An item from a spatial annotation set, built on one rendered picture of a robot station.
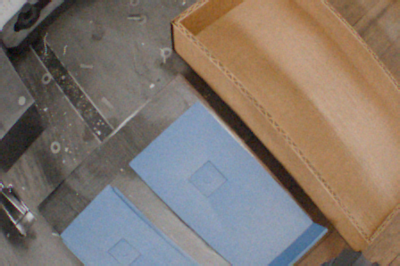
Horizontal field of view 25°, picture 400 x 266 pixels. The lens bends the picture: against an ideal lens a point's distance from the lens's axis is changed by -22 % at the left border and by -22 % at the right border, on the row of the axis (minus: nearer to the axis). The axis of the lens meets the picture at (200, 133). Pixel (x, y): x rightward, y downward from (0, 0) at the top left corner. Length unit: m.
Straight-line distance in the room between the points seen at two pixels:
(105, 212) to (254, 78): 0.16
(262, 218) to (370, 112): 0.14
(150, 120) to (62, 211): 0.11
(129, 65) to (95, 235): 0.15
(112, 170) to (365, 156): 0.21
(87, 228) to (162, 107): 0.12
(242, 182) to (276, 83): 0.09
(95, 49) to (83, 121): 0.06
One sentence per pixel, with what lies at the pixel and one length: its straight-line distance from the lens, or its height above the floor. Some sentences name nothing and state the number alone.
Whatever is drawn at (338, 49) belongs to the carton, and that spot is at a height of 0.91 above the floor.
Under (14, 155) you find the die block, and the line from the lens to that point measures 0.85.
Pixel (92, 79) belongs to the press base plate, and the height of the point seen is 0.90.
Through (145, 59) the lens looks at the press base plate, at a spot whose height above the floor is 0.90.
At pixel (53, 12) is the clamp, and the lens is 0.84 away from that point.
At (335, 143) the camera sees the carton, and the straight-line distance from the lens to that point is 0.86.
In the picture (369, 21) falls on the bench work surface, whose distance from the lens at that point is 0.91.
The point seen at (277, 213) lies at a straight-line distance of 0.82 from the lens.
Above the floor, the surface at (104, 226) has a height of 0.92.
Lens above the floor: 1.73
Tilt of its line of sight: 75 degrees down
